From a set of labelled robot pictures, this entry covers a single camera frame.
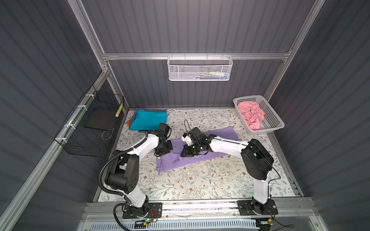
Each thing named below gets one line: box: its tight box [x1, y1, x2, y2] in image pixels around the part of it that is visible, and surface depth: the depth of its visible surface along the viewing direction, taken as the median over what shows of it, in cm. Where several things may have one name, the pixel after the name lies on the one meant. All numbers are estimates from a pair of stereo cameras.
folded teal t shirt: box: [129, 109, 168, 131], surface depth 109 cm
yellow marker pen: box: [114, 103, 124, 118], surface depth 82 cm
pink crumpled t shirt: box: [237, 101, 265, 130], surface depth 114 cm
